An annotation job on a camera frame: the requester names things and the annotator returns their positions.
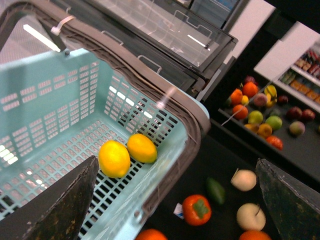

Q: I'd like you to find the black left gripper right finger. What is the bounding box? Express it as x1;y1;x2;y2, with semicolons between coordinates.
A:
255;158;320;240

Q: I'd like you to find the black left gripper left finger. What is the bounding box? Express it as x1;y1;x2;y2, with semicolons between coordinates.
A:
0;155;99;240

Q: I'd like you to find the yellow lemon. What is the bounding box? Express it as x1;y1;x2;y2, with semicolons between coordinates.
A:
98;140;131;178
127;133;158;164

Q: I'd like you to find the light teal shopping basket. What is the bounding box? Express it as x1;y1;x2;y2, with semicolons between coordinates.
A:
0;0;210;240

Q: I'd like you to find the white apple with stem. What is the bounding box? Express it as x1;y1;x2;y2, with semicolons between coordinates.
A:
236;203;266;231

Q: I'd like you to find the round orange middle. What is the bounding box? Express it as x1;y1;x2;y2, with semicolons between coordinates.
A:
238;230;272;240

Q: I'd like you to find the white pear lying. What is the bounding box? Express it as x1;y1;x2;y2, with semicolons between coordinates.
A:
230;168;257;192

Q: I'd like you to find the green avocado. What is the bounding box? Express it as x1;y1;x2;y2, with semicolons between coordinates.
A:
205;177;226;206

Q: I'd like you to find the bumpy orange tangerine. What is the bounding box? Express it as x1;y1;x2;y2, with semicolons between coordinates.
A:
135;229;168;240

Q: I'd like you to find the orange persimmon with green calyx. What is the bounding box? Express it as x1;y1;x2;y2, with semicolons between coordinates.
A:
182;194;212;226

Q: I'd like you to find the white price tag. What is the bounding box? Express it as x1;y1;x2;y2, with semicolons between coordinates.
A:
173;203;184;220

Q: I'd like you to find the white zip tie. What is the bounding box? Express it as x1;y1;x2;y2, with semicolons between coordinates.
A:
50;15;75;36

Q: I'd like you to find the glass top freezer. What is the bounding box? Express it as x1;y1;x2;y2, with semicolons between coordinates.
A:
49;0;238;98

